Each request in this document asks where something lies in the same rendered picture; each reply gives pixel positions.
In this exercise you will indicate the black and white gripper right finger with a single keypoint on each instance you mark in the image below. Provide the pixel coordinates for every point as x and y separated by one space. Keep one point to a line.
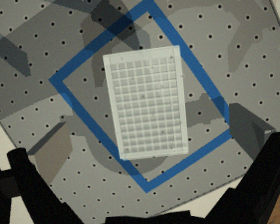
254 198

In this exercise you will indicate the blue tape outline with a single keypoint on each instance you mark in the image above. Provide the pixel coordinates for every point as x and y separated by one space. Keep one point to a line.
188 57

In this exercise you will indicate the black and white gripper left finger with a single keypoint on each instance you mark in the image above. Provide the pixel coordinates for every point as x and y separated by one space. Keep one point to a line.
26 180

